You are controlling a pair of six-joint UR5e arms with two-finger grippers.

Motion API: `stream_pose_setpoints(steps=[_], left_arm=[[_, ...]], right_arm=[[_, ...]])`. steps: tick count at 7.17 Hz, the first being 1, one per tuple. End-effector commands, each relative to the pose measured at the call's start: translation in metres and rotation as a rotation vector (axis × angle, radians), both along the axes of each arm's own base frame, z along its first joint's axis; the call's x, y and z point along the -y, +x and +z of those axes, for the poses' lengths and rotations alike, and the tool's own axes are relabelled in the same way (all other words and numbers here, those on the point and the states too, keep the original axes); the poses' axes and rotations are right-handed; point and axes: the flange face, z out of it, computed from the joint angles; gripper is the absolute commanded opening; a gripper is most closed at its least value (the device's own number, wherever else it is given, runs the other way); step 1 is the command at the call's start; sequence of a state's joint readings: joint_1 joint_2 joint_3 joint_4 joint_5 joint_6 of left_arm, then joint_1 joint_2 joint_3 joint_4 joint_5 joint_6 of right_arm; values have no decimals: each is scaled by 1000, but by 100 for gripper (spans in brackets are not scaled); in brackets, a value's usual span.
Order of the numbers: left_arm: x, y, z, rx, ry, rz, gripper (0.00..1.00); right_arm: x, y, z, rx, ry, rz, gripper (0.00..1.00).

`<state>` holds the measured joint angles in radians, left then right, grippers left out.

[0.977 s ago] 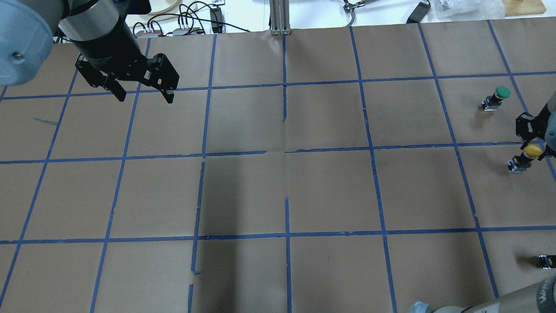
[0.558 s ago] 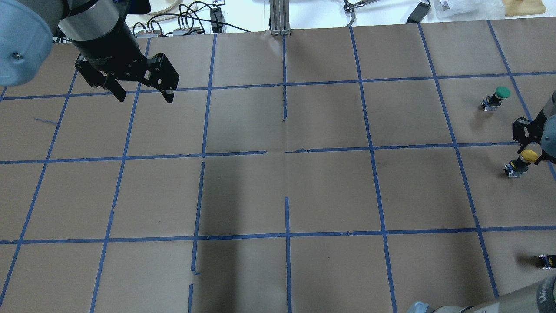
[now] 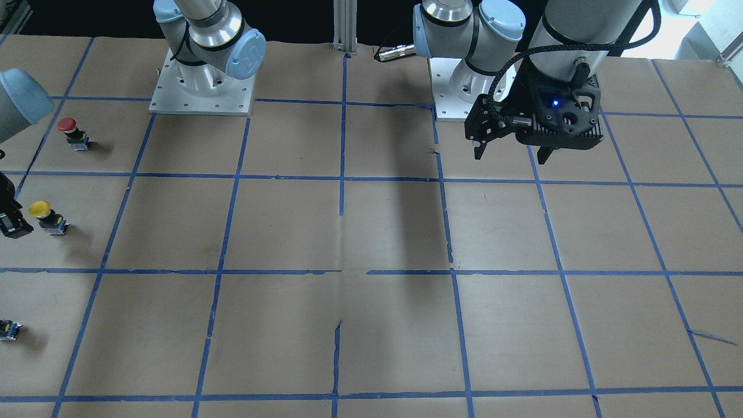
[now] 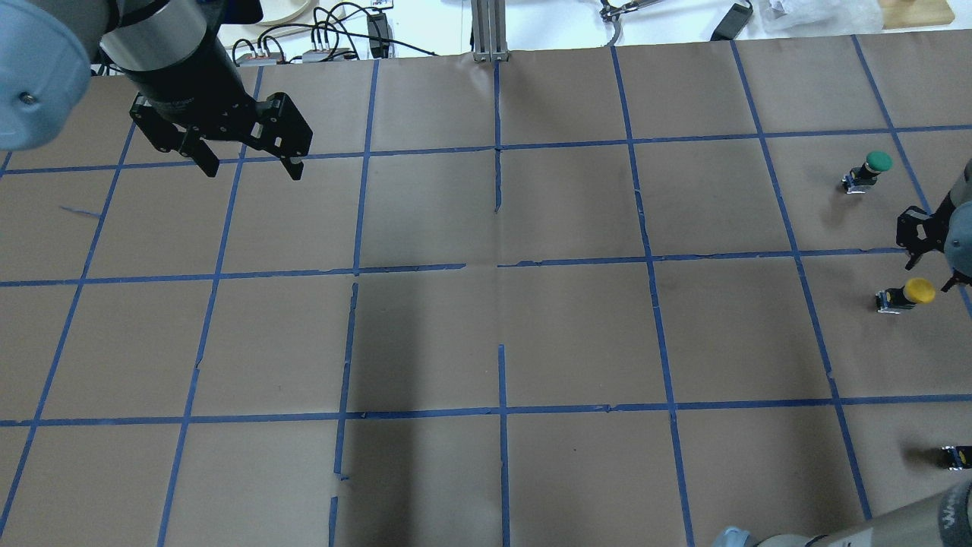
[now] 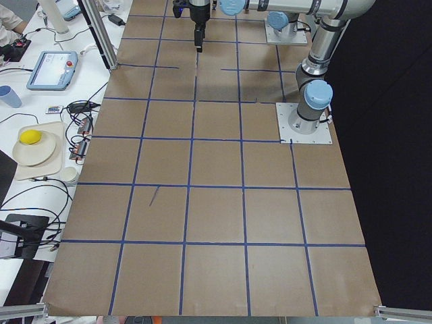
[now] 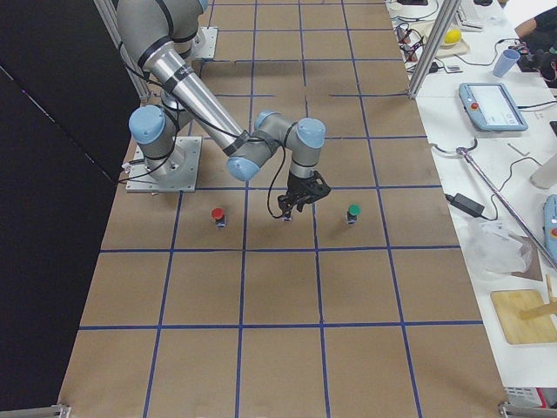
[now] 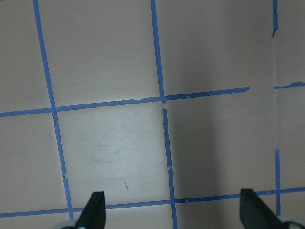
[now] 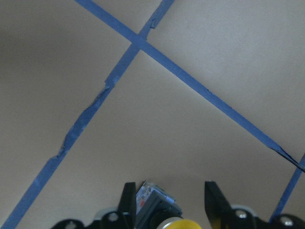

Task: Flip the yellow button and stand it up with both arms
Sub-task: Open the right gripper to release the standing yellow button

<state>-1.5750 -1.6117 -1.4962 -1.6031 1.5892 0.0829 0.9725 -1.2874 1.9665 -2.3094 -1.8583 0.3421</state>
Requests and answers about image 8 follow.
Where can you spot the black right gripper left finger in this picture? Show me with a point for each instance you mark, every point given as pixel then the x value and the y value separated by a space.
pixel 127 205

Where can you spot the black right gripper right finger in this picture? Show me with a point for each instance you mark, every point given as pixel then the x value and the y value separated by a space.
pixel 217 208

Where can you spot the yellow push button switch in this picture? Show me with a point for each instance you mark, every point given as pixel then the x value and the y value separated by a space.
pixel 156 209

